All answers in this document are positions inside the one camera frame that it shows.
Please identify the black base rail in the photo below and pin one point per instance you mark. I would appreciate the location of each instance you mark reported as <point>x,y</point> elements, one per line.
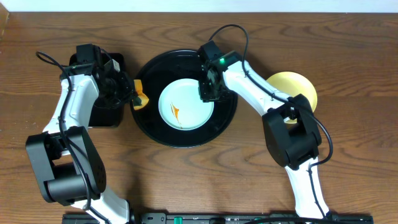
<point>162,218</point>

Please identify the yellow green scrub sponge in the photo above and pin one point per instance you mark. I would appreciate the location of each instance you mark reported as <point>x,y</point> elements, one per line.
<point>140,100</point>

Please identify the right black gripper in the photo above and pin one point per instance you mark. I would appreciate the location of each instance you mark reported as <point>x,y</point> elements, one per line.
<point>204,94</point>

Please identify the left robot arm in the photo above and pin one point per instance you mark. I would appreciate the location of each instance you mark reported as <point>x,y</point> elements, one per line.
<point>67,167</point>

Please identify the black rectangular tray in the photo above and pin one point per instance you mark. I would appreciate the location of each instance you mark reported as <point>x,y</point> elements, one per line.
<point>102,117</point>

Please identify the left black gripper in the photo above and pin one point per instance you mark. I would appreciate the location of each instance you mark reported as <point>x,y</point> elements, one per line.
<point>126,90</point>

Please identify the black round tray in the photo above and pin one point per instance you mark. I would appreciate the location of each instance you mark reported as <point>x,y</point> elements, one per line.
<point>155,75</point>

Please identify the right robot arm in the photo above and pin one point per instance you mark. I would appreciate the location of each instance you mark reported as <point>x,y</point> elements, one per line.
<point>291,131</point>

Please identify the yellow plate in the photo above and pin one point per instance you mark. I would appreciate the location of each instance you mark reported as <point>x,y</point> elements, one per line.
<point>294,84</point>

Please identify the light blue plate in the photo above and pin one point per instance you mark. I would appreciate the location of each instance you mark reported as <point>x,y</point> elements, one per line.
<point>181,107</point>

